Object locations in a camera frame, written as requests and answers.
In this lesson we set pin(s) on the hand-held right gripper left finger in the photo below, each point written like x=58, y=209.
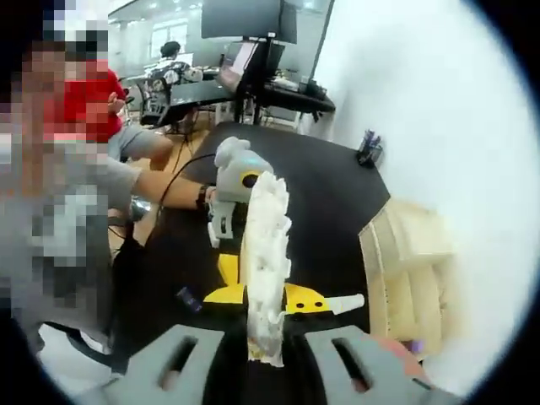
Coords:
x=169, y=367

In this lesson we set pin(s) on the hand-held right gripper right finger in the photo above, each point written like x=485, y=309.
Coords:
x=371, y=371

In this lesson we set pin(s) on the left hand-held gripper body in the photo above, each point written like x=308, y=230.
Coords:
x=230, y=190

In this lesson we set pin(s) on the cream mesh pouch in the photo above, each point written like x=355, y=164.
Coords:
x=266, y=253

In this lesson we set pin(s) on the purple cosmetic bottle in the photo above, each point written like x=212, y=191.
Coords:
x=417, y=346

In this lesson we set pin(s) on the white cosmetic tube bottle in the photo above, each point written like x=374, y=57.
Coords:
x=348, y=304

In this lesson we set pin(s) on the wooden desktop organizer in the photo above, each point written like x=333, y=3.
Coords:
x=422, y=270

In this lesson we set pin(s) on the person's right hand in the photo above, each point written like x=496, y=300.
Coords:
x=407, y=358

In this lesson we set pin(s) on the black office desk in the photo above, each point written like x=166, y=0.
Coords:
x=211, y=95

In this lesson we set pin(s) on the person's grey shirt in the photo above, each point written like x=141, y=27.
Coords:
x=124, y=185

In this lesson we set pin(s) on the black office chair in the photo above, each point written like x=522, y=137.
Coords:
x=154, y=105

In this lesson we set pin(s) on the small black monitor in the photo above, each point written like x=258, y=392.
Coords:
x=236, y=63

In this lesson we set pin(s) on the black mesh desk organizer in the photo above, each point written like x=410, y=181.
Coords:
x=314, y=88

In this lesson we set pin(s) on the black mesh pen holder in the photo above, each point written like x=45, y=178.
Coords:
x=371, y=152

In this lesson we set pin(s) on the large black monitor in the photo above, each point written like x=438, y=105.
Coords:
x=244, y=21

